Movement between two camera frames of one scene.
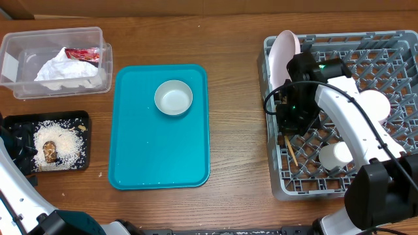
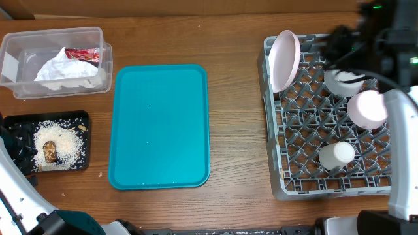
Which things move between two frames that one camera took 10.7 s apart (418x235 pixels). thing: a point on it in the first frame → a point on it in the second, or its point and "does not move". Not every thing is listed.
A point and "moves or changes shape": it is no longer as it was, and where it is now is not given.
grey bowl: (173, 97) moves or changes shape
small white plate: (377, 104) does not move
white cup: (333, 155) does not move
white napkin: (61, 71) does not move
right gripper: (288, 125) → (330, 35)
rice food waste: (68, 136) does not move
